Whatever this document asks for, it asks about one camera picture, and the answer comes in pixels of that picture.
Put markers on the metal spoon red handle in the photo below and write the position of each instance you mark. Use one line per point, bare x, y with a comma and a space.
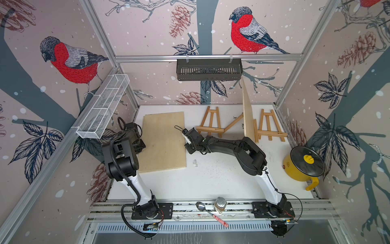
202, 207

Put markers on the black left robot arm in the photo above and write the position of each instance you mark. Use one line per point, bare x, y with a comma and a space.
121, 164

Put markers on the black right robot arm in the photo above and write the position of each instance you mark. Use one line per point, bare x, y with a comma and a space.
253, 161

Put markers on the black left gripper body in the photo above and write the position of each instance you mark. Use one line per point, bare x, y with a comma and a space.
138, 146

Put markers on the horizontal aluminium rail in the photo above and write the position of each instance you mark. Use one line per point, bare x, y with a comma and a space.
243, 57

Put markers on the plywood board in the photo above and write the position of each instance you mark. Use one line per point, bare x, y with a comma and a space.
162, 135
247, 108

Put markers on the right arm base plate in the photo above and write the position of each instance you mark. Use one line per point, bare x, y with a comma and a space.
265, 210

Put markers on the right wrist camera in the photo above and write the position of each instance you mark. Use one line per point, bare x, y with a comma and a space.
188, 141

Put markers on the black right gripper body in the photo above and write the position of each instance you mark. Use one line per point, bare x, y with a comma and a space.
191, 148

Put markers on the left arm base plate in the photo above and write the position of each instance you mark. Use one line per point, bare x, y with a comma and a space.
153, 211

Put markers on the yellow pot black lid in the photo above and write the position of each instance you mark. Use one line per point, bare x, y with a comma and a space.
303, 164

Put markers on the white wire mesh basket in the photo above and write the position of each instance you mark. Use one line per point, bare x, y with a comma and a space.
99, 116

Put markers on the black hanging basket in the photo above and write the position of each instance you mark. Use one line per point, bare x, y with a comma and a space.
209, 70

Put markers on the small metal cup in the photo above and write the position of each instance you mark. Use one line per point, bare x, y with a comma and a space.
220, 205

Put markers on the wooden easel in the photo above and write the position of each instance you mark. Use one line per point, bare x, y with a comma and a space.
211, 123
270, 127
234, 122

